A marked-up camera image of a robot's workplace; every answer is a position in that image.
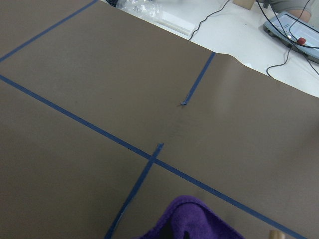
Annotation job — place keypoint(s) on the purple towel with loop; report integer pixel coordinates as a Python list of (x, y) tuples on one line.
[(187, 217)]

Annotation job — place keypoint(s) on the longer wooden rack rod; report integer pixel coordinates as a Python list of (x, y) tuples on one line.
[(275, 234)]

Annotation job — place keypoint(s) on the teach pendant near post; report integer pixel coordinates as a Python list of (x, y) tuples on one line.
[(294, 33)]

